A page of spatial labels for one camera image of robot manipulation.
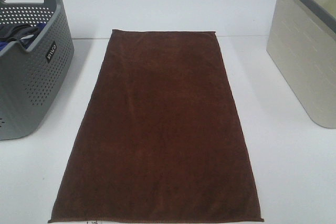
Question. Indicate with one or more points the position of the grey-blue towel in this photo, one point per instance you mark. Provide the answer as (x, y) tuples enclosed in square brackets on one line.
[(13, 32)]

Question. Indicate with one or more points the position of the beige storage bin grey rim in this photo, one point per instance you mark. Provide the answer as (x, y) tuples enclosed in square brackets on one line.
[(302, 45)]

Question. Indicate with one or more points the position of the grey perforated laundry basket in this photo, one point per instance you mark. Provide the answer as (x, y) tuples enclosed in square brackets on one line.
[(32, 77)]

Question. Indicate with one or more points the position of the brown towel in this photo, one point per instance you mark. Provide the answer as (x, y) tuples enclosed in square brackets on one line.
[(161, 140)]

